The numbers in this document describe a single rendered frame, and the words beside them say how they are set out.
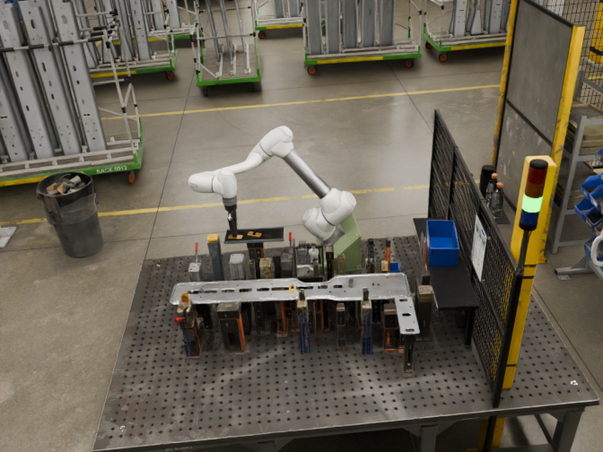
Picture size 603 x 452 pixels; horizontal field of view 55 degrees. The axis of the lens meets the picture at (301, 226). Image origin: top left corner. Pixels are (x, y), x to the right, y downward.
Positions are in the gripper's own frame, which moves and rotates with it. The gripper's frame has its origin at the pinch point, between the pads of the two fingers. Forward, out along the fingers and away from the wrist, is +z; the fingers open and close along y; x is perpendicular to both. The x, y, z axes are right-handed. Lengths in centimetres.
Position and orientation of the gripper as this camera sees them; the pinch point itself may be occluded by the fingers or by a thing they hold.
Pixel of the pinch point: (234, 231)
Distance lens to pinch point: 353.9
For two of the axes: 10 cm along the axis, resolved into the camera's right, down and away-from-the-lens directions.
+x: 9.9, 0.3, -1.5
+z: 0.6, 8.4, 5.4
